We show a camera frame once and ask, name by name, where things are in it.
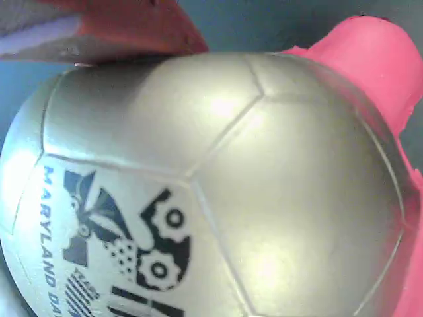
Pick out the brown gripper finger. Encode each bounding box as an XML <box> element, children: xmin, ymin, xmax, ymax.
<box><xmin>0</xmin><ymin>0</ymin><xmax>210</xmax><ymax>67</ymax></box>

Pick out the red turtle toy silver shell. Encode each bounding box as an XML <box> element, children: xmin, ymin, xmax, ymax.
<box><xmin>0</xmin><ymin>15</ymin><xmax>423</xmax><ymax>317</ymax></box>

